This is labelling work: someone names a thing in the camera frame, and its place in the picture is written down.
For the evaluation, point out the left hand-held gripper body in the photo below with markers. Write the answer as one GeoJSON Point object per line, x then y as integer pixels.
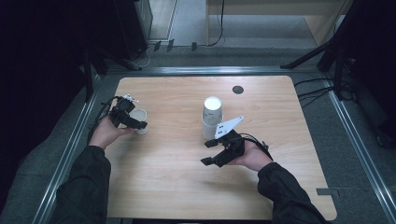
{"type": "Point", "coordinates": [123, 110]}

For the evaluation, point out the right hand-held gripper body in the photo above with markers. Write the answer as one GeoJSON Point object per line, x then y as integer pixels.
{"type": "Point", "coordinates": [233, 146]}

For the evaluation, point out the white paper cup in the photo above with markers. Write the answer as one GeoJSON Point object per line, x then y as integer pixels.
{"type": "Point", "coordinates": [212, 115]}
{"type": "Point", "coordinates": [208, 132]}
{"type": "Point", "coordinates": [140, 115]}

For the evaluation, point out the person's right hand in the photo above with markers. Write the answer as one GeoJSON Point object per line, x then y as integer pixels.
{"type": "Point", "coordinates": [253, 157]}

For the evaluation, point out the person's left hand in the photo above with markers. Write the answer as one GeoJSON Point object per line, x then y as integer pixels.
{"type": "Point", "coordinates": [104, 133]}

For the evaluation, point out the black stand with legs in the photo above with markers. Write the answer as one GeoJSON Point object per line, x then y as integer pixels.
{"type": "Point", "coordinates": [88, 71]}
{"type": "Point", "coordinates": [337, 46]}

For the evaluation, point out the black round table grommet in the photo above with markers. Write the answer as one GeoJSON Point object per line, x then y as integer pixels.
{"type": "Point", "coordinates": [237, 90]}

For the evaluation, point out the black tape strip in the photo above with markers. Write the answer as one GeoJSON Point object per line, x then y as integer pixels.
{"type": "Point", "coordinates": [170, 45]}
{"type": "Point", "coordinates": [194, 46]}
{"type": "Point", "coordinates": [157, 46]}

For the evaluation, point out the black cabinet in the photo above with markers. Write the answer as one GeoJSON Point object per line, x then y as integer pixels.
{"type": "Point", "coordinates": [132, 28]}

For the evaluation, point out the grey tape piece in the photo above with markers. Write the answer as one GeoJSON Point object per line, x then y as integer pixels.
{"type": "Point", "coordinates": [327, 192]}

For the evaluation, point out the light wooden furniture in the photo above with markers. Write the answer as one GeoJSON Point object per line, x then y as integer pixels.
{"type": "Point", "coordinates": [323, 18]}

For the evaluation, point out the long metal floor rail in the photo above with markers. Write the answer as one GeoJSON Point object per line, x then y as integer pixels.
{"type": "Point", "coordinates": [218, 70]}
{"type": "Point", "coordinates": [358, 140]}
{"type": "Point", "coordinates": [67, 155]}

